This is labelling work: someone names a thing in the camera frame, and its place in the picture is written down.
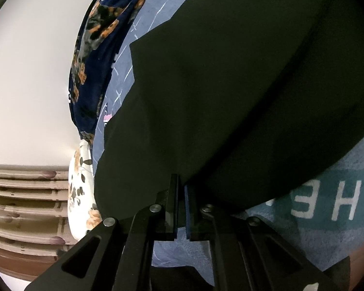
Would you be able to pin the blue grid bed sheet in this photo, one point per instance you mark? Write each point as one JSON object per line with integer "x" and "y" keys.
{"x": 318, "y": 212}

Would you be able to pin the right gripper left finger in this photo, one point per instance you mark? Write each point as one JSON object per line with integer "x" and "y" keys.
{"x": 116, "y": 254}

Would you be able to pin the black pants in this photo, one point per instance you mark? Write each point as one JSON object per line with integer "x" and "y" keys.
{"x": 224, "y": 96}

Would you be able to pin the beige headboard panel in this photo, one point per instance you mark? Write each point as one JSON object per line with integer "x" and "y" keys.
{"x": 34, "y": 226}

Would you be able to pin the navy dog print blanket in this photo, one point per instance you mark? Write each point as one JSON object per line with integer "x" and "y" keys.
{"x": 101, "y": 34}

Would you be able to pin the white floral pillow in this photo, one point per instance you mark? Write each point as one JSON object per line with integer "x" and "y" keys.
{"x": 82, "y": 212}

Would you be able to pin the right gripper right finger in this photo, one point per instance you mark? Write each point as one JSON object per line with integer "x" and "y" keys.
{"x": 247, "y": 254}

